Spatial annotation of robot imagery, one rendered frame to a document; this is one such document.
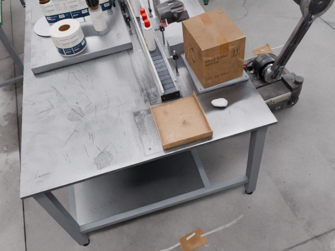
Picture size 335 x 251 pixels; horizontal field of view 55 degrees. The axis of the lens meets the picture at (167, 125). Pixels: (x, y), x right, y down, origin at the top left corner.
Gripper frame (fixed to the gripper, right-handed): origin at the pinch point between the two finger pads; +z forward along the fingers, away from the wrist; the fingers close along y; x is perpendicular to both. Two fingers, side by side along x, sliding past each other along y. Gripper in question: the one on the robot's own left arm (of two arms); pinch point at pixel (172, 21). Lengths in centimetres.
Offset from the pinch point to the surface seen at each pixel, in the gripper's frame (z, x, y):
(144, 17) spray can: 24.4, -14.9, 8.8
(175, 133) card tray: -2, 55, 20
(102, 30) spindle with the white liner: 53, -25, 34
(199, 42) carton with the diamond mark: -6.0, 16.1, -7.5
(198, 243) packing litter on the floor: 44, 130, 26
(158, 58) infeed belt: 29.8, 9.7, 8.8
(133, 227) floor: 62, 108, 62
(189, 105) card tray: 7.8, 44.1, 6.2
